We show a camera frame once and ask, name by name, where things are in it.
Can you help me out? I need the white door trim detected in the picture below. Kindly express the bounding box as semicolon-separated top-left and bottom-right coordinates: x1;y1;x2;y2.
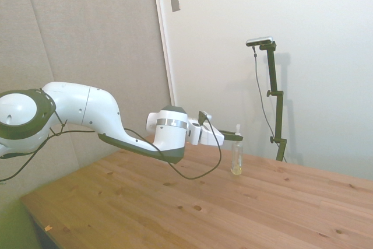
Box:
150;0;182;115

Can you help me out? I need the grey exterior camera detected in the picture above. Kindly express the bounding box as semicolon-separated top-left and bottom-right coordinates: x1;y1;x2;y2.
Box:
245;36;275;48

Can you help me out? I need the clear sanitizer pump bottle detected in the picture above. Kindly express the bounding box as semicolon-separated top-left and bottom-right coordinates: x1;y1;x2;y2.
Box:
230;124;244;177

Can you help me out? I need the thin black camera cable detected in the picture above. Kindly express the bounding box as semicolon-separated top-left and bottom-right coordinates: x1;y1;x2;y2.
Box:
252;45;277;138

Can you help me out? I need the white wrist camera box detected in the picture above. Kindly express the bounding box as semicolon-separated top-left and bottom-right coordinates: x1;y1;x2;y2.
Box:
198;110;213;127

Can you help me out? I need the black camera stand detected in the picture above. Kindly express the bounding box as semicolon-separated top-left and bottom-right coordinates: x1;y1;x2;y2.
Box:
258;41;288;162

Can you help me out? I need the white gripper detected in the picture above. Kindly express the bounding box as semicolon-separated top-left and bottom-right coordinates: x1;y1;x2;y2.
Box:
187;117;245;146

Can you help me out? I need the green blurry object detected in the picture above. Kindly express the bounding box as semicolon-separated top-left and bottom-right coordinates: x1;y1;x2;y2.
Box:
0;198;41;249

